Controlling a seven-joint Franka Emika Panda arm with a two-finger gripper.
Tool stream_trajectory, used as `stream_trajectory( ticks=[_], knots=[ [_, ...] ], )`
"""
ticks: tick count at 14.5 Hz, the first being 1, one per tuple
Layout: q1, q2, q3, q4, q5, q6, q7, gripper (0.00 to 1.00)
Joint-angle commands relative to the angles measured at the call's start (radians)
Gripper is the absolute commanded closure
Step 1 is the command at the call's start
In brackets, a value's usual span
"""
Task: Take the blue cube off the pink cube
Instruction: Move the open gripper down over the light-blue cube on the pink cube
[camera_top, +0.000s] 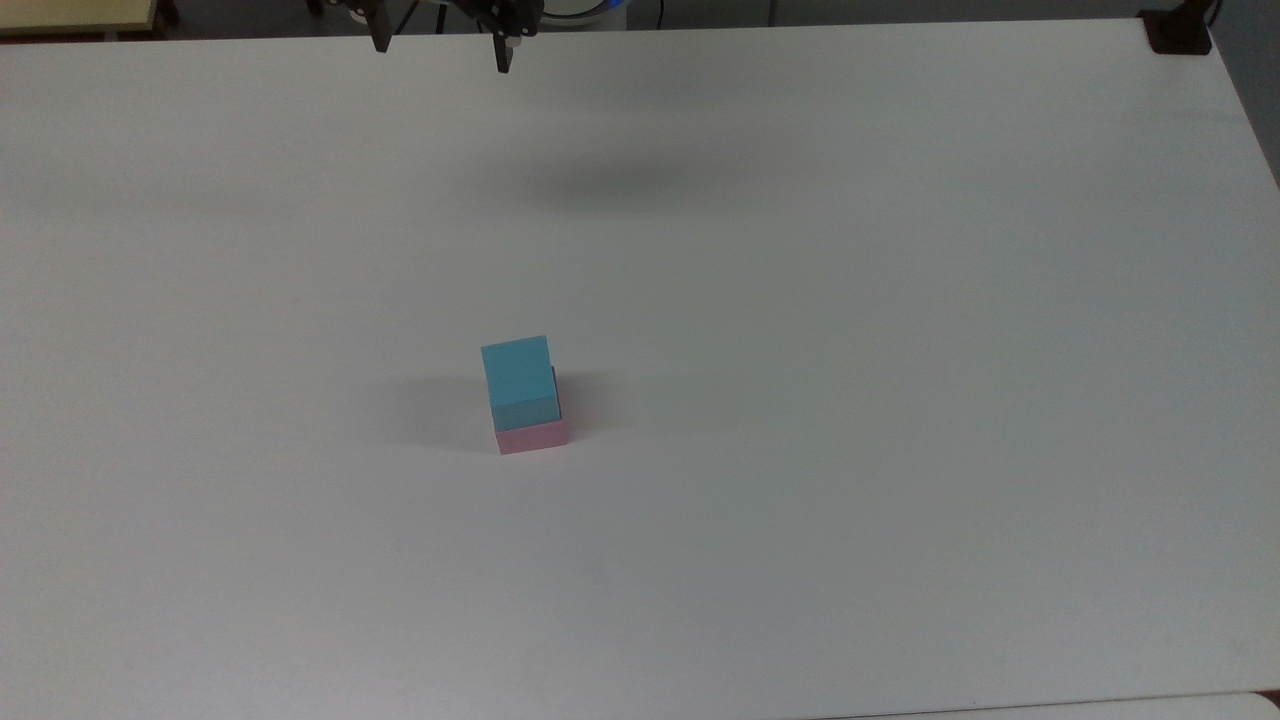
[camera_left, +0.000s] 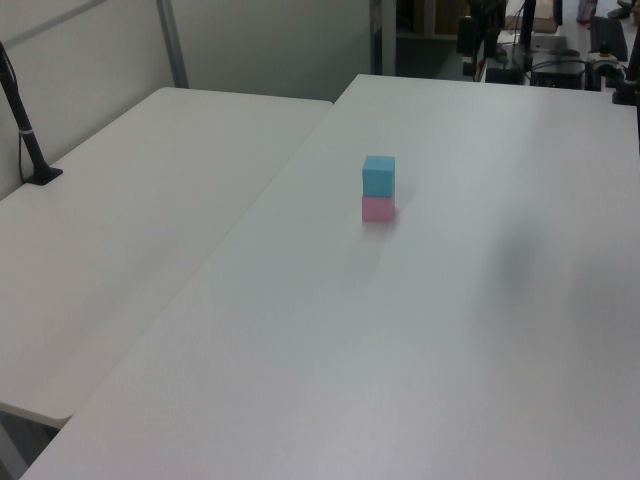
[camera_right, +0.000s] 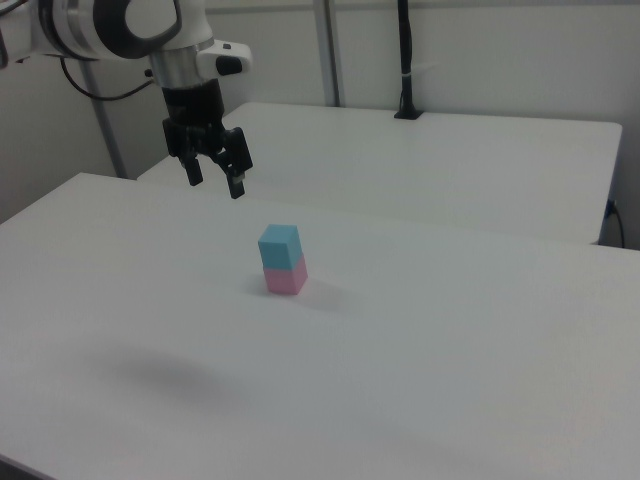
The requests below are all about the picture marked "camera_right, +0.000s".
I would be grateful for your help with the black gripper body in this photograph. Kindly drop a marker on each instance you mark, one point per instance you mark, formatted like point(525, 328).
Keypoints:
point(192, 112)

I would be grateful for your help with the grey aluminium frame post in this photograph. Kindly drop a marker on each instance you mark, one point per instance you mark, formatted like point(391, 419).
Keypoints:
point(102, 125)
point(327, 50)

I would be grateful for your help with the black camera stand pole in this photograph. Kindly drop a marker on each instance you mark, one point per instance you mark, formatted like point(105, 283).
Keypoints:
point(406, 60)

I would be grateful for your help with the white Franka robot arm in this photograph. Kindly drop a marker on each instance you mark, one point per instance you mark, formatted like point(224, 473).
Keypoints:
point(100, 25)

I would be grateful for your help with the blue cube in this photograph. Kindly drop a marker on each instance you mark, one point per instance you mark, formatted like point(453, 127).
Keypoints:
point(278, 246)

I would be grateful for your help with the pink cube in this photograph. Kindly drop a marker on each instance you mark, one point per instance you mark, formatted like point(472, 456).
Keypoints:
point(285, 279)

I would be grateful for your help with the white table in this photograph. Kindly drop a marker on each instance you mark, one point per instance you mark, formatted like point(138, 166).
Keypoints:
point(400, 165)

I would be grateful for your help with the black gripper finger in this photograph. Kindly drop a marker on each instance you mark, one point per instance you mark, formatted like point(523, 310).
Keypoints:
point(192, 169)
point(236, 160)

